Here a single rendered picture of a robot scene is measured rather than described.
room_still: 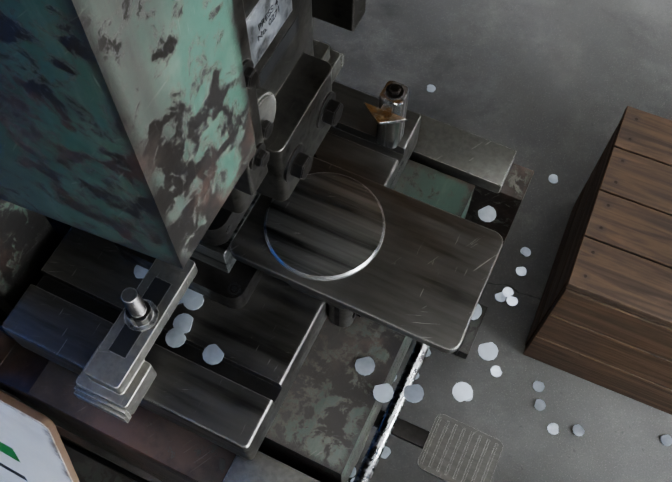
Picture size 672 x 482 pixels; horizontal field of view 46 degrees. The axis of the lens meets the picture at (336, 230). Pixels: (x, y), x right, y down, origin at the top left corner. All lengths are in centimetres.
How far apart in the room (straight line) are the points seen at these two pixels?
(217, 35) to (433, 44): 159
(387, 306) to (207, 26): 44
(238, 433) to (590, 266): 71
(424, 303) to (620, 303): 59
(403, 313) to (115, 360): 28
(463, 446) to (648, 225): 48
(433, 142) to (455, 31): 100
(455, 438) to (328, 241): 66
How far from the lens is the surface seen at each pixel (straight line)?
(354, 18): 67
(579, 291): 132
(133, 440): 93
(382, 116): 88
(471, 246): 81
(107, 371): 81
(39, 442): 108
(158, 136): 40
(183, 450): 91
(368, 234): 80
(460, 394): 90
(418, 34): 200
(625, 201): 141
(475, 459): 138
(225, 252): 81
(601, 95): 198
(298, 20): 65
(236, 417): 83
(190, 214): 47
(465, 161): 103
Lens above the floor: 150
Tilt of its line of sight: 63 degrees down
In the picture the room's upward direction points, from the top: straight up
